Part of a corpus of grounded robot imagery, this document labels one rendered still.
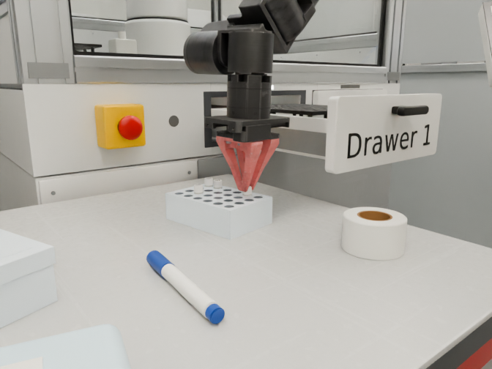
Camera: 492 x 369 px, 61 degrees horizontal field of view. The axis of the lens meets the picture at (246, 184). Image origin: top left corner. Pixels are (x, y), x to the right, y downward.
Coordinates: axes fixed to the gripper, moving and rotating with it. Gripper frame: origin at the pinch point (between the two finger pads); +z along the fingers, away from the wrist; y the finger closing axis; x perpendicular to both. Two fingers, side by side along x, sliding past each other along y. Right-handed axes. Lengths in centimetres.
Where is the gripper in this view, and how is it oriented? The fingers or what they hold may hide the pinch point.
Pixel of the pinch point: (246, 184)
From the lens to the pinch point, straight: 56.8
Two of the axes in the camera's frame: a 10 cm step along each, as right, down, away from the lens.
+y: -6.8, 1.6, -7.1
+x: 7.3, 2.0, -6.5
